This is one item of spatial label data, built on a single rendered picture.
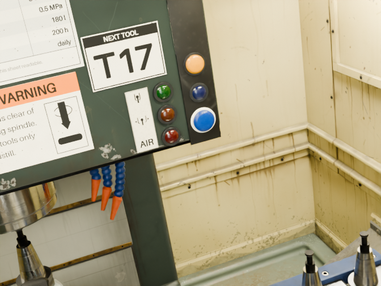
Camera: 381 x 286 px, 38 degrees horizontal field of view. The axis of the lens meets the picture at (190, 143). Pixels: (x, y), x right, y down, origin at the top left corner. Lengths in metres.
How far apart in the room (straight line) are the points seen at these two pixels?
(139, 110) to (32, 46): 0.16
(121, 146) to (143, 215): 0.85
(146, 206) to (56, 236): 0.26
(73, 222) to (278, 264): 0.98
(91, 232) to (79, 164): 0.79
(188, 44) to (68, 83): 0.16
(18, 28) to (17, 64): 0.04
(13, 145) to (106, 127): 0.12
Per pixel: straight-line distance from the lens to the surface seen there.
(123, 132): 0.74
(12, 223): 0.91
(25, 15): 0.69
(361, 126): 1.80
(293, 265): 2.21
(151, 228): 1.60
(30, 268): 1.02
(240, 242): 2.19
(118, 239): 1.55
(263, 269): 2.20
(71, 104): 0.71
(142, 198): 1.55
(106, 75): 0.71
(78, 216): 1.49
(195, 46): 0.73
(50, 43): 0.69
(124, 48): 0.71
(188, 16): 0.72
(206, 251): 2.15
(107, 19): 0.70
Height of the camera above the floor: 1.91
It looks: 23 degrees down
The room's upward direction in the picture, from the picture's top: 10 degrees counter-clockwise
